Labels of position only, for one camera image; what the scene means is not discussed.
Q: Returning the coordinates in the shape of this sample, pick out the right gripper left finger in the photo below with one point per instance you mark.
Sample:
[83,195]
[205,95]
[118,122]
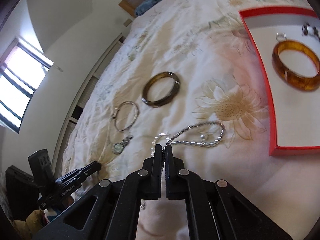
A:
[109,210]

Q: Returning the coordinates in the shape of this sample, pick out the dark brown bangle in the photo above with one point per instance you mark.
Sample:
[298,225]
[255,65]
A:
[161,89]

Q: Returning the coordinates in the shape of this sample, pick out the floral bed quilt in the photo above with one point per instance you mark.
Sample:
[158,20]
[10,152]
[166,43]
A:
[204,42]

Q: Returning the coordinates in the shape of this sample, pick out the silver wristwatch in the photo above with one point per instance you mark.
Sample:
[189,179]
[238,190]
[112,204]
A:
[118,147]

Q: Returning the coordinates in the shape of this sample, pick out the amber bangle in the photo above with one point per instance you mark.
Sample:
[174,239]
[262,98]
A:
[296,64]

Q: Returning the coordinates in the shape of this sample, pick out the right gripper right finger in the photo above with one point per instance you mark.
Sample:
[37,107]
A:
[216,210]

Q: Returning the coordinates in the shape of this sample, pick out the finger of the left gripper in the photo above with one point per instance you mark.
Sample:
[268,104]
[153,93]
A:
[79,175]

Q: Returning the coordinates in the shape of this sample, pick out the low white wall cabinet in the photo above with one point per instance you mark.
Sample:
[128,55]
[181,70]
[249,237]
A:
[79,102]

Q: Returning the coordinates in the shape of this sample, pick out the red jewelry box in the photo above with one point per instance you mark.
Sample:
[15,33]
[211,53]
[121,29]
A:
[294,114]

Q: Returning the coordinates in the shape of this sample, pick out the thin silver bangle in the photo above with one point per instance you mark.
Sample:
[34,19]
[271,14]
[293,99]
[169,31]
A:
[125,115]

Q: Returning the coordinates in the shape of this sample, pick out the window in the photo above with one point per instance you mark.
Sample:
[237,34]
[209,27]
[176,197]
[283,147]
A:
[23,68]

